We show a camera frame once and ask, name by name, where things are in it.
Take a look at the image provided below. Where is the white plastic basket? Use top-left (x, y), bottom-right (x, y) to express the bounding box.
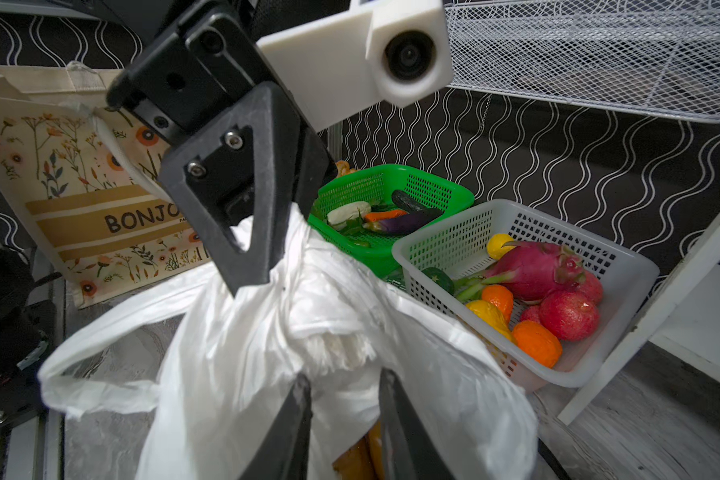
top-left (392, 200), bottom-right (659, 392)

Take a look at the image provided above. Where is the purple eggplant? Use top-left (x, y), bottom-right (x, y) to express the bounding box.
top-left (363, 208), bottom-right (443, 236)

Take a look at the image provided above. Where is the orange carrot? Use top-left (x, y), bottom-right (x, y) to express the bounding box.
top-left (364, 209), bottom-right (407, 223)

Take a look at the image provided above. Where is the green plastic basket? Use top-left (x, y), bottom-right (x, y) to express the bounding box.
top-left (308, 165), bottom-right (475, 278)

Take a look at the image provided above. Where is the green leafy vegetable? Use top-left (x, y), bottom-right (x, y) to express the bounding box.
top-left (337, 217), bottom-right (371, 248)

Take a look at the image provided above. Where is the orange fruit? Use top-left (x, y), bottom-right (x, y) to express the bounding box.
top-left (512, 320), bottom-right (563, 368)

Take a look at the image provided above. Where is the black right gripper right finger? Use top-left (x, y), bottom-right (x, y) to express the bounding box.
top-left (379, 368), bottom-right (454, 480)

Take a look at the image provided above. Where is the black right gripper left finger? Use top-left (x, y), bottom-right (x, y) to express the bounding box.
top-left (239, 373), bottom-right (312, 480)

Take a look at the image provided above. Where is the cream floral tote bag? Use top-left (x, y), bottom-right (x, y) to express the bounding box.
top-left (0, 62), bottom-right (209, 308)

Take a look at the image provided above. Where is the dark green cucumber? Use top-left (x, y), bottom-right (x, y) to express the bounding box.
top-left (391, 190), bottom-right (428, 213)

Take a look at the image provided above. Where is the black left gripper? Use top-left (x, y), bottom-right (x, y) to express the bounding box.
top-left (106, 1), bottom-right (337, 293)

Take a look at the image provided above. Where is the white plastic grocery bag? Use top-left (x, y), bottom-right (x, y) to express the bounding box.
top-left (38, 210), bottom-right (537, 479)

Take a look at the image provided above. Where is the small orange tangerine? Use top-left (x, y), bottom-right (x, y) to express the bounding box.
top-left (481, 284), bottom-right (514, 324)

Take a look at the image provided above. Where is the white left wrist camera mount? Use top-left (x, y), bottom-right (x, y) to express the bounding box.
top-left (257, 1), bottom-right (453, 130)

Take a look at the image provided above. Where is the white two-tier shelf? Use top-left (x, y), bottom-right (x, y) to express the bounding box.
top-left (558, 213), bottom-right (720, 425)

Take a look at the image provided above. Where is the white daikon radish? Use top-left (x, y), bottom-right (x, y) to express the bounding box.
top-left (326, 201), bottom-right (372, 229)

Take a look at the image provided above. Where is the red apple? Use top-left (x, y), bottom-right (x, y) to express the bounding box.
top-left (539, 291), bottom-right (600, 341)

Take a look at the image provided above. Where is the dark green avocado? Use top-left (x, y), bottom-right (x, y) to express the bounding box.
top-left (422, 267), bottom-right (455, 295)

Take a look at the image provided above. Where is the yellow lemon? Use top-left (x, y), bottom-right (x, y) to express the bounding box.
top-left (486, 233), bottom-right (516, 260)

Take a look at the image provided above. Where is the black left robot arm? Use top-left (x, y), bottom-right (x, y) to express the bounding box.
top-left (72, 1), bottom-right (349, 291)

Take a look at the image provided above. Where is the white wire wall basket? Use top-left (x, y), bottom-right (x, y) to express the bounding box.
top-left (445, 1), bottom-right (720, 124)

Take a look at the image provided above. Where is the pink dragon fruit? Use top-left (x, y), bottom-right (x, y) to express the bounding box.
top-left (454, 241), bottom-right (586, 304)

